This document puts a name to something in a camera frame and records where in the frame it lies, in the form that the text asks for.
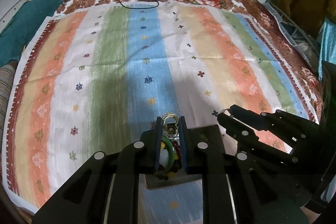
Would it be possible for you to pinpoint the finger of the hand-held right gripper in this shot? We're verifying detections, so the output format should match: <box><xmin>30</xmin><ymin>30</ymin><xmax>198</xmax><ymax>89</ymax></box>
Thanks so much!
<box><xmin>230</xmin><ymin>105</ymin><xmax>319</xmax><ymax>146</ymax></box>
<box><xmin>217</xmin><ymin>112</ymin><xmax>299</xmax><ymax>167</ymax></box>

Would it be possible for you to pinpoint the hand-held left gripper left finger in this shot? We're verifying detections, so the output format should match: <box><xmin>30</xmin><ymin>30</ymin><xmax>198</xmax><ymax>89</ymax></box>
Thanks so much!
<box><xmin>31</xmin><ymin>116</ymin><xmax>162</xmax><ymax>224</ymax></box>

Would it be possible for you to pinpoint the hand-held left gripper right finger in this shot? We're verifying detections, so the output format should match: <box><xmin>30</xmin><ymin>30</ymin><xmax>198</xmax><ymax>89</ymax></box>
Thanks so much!
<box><xmin>181</xmin><ymin>116</ymin><xmax>279</xmax><ymax>224</ymax></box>

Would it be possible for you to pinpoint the colourful keychain with rings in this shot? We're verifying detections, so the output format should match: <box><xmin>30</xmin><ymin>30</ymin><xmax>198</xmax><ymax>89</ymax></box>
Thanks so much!
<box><xmin>155</xmin><ymin>139</ymin><xmax>184</xmax><ymax>180</ymax></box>

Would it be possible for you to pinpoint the green jade bangle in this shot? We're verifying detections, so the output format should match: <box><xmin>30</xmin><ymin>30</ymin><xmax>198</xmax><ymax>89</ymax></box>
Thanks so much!
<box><xmin>157</xmin><ymin>136</ymin><xmax>179</xmax><ymax>175</ymax></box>

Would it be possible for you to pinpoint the silver metal charm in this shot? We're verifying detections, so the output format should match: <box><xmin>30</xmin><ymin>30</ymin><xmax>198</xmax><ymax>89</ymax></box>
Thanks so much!
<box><xmin>161</xmin><ymin>112</ymin><xmax>180</xmax><ymax>139</ymax></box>

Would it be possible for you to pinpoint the jewelry box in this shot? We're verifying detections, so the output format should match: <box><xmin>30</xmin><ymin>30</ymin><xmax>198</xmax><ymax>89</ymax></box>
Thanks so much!
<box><xmin>140</xmin><ymin>125</ymin><xmax>224</xmax><ymax>190</ymax></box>

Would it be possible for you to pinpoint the light blue cloth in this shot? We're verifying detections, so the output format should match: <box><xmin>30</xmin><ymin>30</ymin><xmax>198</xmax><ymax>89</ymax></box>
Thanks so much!
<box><xmin>316</xmin><ymin>17</ymin><xmax>336</xmax><ymax>77</ymax></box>

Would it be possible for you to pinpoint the pastel striped cloth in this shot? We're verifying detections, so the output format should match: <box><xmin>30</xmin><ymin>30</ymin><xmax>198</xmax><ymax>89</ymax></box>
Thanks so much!
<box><xmin>0</xmin><ymin>0</ymin><xmax>319</xmax><ymax>224</ymax></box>

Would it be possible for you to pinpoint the grey patterned cloth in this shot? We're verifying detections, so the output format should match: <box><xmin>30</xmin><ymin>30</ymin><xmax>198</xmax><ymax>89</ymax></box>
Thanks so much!
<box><xmin>262</xmin><ymin>2</ymin><xmax>323</xmax><ymax>80</ymax></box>

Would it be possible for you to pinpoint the striped pillow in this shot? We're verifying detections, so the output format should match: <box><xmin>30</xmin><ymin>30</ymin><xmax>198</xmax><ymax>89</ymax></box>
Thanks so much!
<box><xmin>0</xmin><ymin>63</ymin><xmax>19</xmax><ymax>119</ymax></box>

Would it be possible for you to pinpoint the teal cloth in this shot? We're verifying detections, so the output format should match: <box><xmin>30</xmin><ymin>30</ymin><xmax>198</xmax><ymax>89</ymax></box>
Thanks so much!
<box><xmin>0</xmin><ymin>0</ymin><xmax>66</xmax><ymax>67</ymax></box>

